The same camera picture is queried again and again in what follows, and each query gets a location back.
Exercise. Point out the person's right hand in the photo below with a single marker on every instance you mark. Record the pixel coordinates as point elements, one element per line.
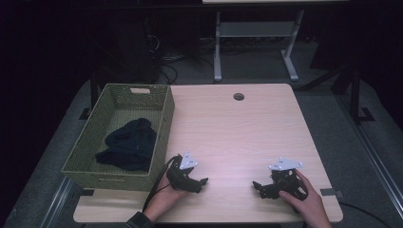
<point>309,205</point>

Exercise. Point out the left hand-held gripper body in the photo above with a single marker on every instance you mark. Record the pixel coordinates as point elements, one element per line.
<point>178,179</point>

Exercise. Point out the metal floor rail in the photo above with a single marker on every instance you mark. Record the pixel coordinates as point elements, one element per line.
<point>57,202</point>
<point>374,152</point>

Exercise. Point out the dark blue cloth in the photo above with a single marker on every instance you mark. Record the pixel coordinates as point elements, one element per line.
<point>131,147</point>

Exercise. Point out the black metal stand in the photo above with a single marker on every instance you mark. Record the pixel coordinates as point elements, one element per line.
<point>93,95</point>
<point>355,95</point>

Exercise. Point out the green woven basket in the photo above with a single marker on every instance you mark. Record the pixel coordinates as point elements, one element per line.
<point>95,133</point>

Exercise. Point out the person's left hand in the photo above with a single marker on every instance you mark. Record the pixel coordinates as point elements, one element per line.
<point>163,198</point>

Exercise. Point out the grey tape strip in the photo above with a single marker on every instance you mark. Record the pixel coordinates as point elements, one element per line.
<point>329,192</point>

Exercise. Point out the white metal table frame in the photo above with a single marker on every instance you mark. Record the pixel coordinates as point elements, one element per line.
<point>253,30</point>

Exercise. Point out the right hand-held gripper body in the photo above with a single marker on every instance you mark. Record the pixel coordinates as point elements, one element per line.
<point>286,182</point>

